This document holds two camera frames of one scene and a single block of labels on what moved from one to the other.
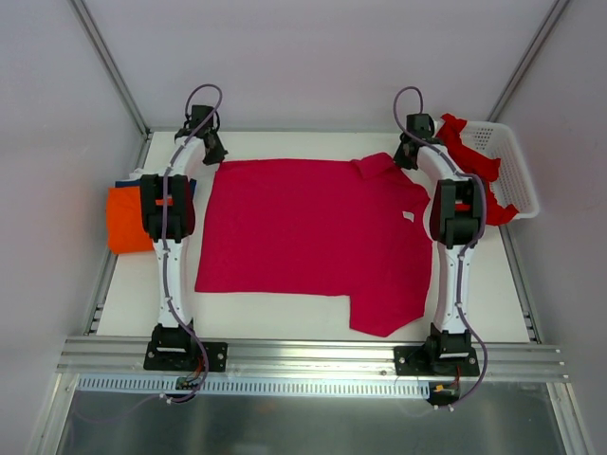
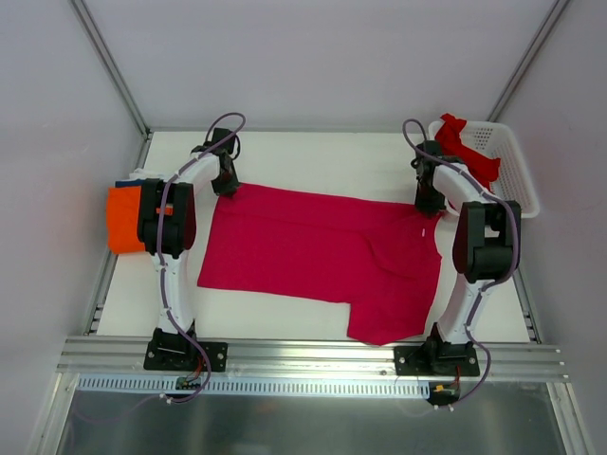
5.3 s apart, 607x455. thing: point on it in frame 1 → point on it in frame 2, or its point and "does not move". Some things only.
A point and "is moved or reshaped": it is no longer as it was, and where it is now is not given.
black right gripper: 405,155 → 429,204
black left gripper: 213,148 → 226,185
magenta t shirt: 345,227 is moved or reshaped
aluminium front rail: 316,360 does not move
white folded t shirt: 137,173 does not move
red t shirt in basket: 469,160 does not move
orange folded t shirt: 125,229 does not move
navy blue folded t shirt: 137,183 does not move
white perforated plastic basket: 514,185 does not move
